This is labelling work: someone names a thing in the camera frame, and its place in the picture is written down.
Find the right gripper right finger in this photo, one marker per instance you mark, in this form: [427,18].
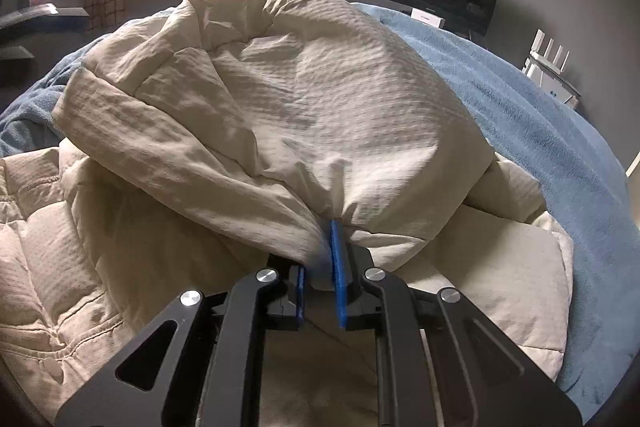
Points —
[440,360]

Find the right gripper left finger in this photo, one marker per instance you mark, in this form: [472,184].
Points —
[198,362]

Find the cream hooded puffer jacket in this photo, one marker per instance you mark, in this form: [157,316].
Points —
[250,166]

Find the blue fleece blanket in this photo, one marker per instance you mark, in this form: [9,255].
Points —
[565,166]

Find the white door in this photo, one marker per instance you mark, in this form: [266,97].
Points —
[633,187]

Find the white box under router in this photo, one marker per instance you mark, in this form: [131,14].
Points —
[550,83]

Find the white wifi router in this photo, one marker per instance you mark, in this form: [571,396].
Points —
[547,55]

